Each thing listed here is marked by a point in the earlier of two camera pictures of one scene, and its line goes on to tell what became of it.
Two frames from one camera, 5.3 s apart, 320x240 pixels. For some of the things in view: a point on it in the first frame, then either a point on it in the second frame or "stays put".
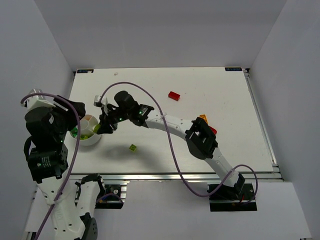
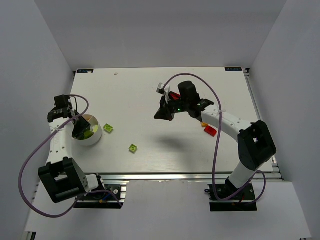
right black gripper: [108, 121] -> [170, 108]
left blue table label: [87, 71] stays put
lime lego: [96, 128] -> [88, 134]
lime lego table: [132, 147] stays put
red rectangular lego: [173, 95] stays put
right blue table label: [233, 69] stays put
